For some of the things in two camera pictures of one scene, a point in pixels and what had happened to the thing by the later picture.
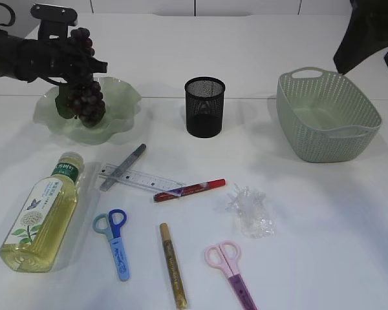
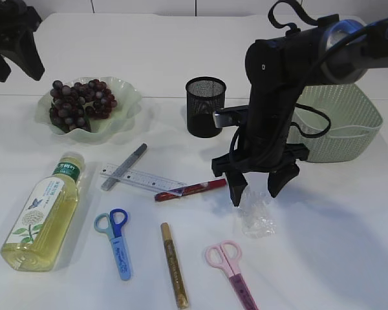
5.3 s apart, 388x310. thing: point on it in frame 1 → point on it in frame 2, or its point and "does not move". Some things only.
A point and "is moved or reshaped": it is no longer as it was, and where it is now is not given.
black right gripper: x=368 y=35 → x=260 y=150
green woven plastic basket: x=328 y=119 does not move
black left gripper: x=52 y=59 → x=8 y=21
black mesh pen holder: x=204 y=106 does not move
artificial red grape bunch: x=81 y=97 is moved or reshaped
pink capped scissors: x=225 y=256 does not move
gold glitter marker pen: x=178 y=290 does not move
